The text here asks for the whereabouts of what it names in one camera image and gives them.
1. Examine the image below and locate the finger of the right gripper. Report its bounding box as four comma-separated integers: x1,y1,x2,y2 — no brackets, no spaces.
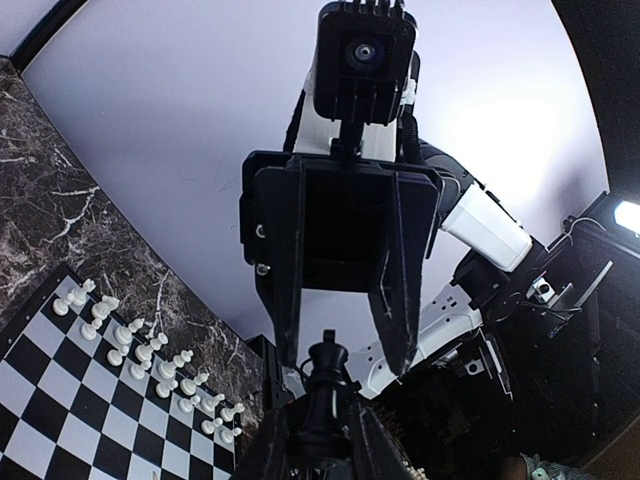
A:
368,172,440,377
255,167,305,368

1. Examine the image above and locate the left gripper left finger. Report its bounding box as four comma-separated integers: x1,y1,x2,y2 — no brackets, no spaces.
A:
234,399,310,479

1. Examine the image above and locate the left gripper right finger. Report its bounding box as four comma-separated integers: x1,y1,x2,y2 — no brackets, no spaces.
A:
344,397,412,480

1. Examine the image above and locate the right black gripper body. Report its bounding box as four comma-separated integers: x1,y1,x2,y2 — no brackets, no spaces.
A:
240,151,444,293

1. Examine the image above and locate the black king chess piece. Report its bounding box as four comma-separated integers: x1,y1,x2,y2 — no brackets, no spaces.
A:
293,329,350,469

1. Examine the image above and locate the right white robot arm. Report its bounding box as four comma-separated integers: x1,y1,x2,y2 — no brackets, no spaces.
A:
240,141,547,398

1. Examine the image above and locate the black white chess board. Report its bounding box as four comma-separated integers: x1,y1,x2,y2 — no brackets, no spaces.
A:
1,265,241,479

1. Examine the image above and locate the white chess piece row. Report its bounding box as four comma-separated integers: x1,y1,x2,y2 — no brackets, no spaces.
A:
39,276,242,458

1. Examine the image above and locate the left black frame post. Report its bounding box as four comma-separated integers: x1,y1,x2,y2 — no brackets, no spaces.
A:
1,0,88,75

